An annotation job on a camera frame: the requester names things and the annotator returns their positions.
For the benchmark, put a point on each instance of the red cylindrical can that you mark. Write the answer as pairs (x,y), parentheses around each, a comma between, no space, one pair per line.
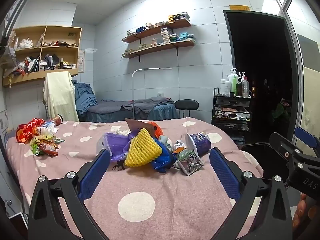
(57,119)

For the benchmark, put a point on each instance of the wooden wall shelf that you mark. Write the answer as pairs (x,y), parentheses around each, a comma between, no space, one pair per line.
(160,47)
(160,28)

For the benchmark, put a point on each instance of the orange foam fruit net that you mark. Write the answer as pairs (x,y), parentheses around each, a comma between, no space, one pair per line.
(156,127)

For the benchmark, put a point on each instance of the yellow foam fruit net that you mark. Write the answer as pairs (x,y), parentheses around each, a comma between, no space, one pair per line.
(142,150)

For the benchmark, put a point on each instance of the green snack wrapper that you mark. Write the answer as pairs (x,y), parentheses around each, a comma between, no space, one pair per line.
(40,140)

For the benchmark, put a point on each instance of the wall poster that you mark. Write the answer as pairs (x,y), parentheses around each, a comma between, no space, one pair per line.
(81,62)

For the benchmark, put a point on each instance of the brown bottle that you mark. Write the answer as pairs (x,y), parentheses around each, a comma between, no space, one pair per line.
(239,87)

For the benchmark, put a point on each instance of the crushed silver carton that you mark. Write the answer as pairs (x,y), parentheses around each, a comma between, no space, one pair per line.
(190,165)

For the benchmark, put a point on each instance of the small dark bottle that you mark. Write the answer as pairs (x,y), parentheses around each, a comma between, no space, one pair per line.
(61,63)

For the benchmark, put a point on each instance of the black stool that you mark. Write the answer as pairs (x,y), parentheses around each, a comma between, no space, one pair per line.
(186,104)

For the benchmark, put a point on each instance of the potted plant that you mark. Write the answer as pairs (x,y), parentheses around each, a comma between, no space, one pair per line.
(281,108)

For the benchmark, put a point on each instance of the purple plastic bag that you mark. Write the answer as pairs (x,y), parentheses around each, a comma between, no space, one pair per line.
(115,142)

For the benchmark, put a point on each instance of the stacks of small boxes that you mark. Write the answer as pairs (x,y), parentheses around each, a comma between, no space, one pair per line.
(177,17)

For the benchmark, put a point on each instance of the yellow door sign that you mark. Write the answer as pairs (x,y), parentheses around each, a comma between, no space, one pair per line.
(240,7)

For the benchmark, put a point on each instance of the purple paper cup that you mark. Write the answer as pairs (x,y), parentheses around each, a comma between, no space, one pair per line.
(200,142)

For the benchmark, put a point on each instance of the grey blanket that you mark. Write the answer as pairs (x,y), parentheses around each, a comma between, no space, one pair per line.
(150,103)

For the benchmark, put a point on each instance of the green pump bottle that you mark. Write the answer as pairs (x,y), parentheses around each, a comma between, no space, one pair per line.
(234,82)

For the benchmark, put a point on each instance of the blue plastic bag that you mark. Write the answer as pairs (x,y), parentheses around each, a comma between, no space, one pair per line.
(162,158)

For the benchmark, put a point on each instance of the pink polka dot blanket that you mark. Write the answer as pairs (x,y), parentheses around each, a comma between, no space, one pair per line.
(162,187)

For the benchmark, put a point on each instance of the wooden cubby shelf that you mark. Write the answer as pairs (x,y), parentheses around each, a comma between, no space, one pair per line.
(60,31)

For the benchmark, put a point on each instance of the white floor lamp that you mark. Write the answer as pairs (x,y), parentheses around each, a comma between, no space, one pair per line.
(155,68)

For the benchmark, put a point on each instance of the white pump bottle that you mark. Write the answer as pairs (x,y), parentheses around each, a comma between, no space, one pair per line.
(228,86)

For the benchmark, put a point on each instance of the row of dark small boxes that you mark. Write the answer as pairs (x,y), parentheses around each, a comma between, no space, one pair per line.
(55,67)

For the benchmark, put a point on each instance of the cream towel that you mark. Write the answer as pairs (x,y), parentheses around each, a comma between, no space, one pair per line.
(60,92)

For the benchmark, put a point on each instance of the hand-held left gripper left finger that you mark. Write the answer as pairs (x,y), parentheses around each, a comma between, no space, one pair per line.
(96,170)

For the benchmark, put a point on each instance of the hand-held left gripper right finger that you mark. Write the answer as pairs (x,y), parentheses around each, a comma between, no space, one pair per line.
(225,175)

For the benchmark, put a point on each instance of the wall shelves with boxes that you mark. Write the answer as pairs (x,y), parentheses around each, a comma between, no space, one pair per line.
(167,35)

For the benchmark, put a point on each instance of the massage bed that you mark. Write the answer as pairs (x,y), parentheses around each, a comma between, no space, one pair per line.
(160,113)

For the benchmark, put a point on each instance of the white plastic bag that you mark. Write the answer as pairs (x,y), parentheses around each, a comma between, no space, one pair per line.
(26,43)

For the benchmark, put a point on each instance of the pile of clothes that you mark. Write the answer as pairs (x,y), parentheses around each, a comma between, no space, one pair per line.
(58,43)

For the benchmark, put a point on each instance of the brown cardboard piece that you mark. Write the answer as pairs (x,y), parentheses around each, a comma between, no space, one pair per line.
(135,125)

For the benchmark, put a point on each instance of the red snack wrapper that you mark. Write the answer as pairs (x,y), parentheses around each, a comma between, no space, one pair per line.
(47,150)

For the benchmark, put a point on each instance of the black trash bin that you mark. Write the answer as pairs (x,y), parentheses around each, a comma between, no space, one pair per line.
(262,155)

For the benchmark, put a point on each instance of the blue cloth pile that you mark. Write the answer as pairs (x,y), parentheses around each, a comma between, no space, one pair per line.
(85,95)

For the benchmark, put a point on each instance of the black mesh trolley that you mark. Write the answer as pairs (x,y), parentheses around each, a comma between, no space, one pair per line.
(230,102)

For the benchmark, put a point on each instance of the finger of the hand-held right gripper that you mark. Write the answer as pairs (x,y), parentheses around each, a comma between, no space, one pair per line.
(305,135)
(281,143)

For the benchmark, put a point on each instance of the person's right hand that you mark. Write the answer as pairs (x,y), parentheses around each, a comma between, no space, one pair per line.
(302,212)

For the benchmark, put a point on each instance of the crushed plastic bottle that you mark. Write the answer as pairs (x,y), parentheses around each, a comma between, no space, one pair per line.
(46,128)

